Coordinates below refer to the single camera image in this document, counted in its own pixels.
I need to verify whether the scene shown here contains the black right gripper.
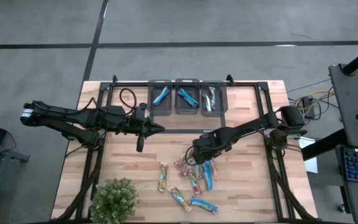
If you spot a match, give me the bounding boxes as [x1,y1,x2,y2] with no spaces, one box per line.
[192,129,230,166]

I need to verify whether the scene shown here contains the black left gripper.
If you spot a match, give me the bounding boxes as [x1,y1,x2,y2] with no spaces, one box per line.
[125,102,166,153]

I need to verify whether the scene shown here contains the silver bar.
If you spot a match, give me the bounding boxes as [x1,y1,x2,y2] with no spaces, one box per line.
[208,86,217,110]

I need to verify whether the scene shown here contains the yellow light blue granola bar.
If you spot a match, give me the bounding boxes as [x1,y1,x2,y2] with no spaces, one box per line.
[157,161,169,193]

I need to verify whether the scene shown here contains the grey translucent plastic bin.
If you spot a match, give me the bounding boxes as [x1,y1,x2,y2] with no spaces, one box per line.
[174,78,201,115]
[147,80,173,117]
[200,80,229,118]

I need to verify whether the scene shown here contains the black-bordered silicone mat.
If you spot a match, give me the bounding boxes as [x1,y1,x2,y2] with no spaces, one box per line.
[147,81,227,134]

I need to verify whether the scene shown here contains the green artificial potted plant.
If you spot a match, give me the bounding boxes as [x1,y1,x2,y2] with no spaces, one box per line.
[88,177,139,224]

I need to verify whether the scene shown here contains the black power box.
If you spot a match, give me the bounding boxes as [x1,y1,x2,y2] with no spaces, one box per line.
[296,95,316,119]

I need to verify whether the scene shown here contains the white paper sheet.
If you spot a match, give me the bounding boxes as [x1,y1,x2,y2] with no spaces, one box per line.
[297,136,319,174]

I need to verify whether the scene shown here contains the black desk support bar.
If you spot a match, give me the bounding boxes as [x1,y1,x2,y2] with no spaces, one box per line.
[301,129,347,162]

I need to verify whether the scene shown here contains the grey metal stand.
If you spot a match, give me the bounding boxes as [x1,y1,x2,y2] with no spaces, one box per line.
[0,139,30,224]

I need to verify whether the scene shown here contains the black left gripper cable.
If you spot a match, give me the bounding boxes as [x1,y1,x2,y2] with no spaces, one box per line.
[119,88,138,110]

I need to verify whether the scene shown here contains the yellow cables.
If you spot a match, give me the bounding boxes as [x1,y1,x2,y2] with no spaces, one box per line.
[293,89,335,108]

